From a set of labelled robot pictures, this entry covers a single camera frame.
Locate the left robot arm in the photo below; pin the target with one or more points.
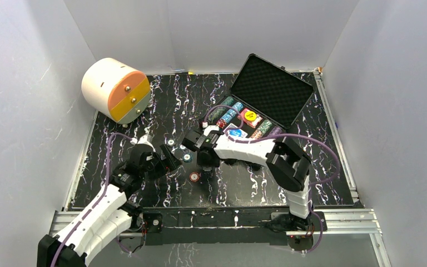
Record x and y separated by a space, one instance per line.
110 213

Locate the green blue chip far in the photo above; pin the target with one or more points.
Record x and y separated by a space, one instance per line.
170 142

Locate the yellow dealer button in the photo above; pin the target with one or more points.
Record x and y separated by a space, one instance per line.
250 116

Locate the green blue chip stacked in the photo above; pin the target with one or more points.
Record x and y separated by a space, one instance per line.
187 157

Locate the red five chip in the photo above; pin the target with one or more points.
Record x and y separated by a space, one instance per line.
194 177

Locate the black poker chip case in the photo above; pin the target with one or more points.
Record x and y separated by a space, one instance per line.
275 95

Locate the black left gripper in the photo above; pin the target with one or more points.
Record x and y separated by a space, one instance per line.
163 160

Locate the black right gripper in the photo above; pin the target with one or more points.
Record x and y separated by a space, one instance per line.
203 163

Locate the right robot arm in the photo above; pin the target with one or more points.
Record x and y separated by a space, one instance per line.
287 162

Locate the white cylindrical drawer box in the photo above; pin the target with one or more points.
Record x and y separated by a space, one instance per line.
117 90

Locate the blue card deck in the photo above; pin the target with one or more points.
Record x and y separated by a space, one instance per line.
233 132

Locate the black front mounting bar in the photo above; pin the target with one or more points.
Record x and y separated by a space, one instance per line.
224 225

